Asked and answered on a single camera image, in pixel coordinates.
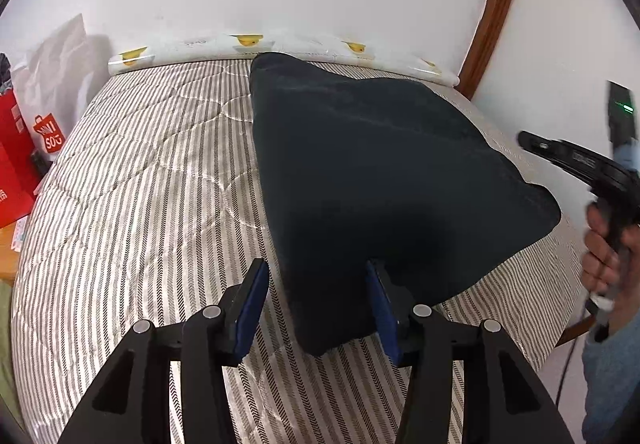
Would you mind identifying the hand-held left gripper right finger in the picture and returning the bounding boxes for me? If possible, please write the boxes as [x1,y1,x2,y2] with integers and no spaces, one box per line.
[365,260,576,444]

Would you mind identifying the wooden nightstand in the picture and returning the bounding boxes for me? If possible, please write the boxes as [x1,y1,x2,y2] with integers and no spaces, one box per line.
[0,224,23,281]

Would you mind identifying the red paper bag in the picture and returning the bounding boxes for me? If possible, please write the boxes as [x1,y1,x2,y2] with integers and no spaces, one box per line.
[0,88,41,229]

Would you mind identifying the brown wooden board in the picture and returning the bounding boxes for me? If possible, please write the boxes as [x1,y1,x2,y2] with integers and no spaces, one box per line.
[555,319,591,350]

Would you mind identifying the black cable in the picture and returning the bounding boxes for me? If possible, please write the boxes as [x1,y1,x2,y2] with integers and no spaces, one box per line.
[552,296,601,407]

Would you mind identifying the white plastic shopping bag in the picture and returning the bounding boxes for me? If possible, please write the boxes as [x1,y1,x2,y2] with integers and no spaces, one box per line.
[11,14,111,162]

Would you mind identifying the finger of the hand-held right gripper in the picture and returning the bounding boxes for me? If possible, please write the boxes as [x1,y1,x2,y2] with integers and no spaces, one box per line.
[517,130,566,159]

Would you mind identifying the person's right forearm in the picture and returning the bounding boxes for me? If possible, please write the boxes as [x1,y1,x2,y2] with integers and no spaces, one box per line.
[582,291,640,444]

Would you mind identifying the person's right hand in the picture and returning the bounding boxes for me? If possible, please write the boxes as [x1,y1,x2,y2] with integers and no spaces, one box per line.
[581,198,640,297]

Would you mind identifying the striped quilted mattress pad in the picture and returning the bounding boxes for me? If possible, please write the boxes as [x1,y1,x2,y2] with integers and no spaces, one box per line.
[10,58,586,444]

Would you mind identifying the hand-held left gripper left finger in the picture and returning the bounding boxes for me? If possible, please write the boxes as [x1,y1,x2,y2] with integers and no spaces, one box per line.
[57,258,271,444]

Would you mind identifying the black sweatshirt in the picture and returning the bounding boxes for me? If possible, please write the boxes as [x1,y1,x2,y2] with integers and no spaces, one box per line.
[249,52,562,357]

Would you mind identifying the red white leaflet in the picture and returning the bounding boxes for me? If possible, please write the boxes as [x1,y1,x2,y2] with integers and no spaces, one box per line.
[11,214,36,252]

